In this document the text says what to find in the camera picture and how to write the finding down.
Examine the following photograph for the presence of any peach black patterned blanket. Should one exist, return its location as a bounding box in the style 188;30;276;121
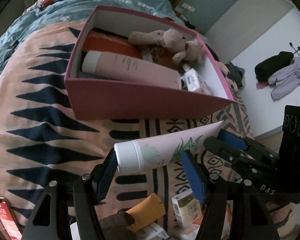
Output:
0;22;251;227

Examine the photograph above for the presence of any small beige product box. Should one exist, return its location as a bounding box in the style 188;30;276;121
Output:
171;189;202;228

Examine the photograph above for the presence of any pink cardboard box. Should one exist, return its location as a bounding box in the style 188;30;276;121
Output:
65;6;234;120

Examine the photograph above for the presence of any long white product box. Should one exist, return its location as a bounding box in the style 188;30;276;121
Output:
70;222;170;240

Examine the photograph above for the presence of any orange lotion tube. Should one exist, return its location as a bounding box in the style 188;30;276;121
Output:
126;193;166;232

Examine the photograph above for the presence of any blue floral duvet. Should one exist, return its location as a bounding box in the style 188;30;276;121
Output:
0;0;182;75

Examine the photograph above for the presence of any orange cloth in box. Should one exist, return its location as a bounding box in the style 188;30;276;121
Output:
82;30;142;59

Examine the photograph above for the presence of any lilac hoodie on hook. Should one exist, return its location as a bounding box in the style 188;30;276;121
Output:
268;57;300;101

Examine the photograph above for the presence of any pink lotion tube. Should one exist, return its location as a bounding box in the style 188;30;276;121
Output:
82;50;181;90

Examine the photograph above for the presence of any brown knitted plush toy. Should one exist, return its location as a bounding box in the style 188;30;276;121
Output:
100;211;135;240

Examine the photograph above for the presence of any pink knitted teddy bear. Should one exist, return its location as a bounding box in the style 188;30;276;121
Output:
128;28;205;64

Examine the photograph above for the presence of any small white cream tube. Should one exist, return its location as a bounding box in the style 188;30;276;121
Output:
183;64;203;93

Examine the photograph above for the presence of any black garment on hook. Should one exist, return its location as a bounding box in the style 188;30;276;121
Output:
255;51;294;83

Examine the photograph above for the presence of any red smartphone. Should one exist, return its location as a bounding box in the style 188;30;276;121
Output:
0;197;22;239

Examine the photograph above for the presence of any white green-print lotion tube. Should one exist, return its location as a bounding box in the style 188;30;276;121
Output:
114;121;223;175

